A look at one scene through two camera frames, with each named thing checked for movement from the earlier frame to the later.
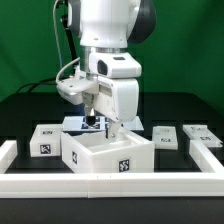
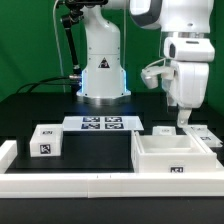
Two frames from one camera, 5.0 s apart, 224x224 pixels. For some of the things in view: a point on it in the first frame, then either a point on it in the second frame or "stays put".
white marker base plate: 78,123 stays put
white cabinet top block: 46,140 stays put
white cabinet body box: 92,150 -> 172,153
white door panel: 202,133 stays put
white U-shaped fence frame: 205,180 stays put
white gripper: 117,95 -> 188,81
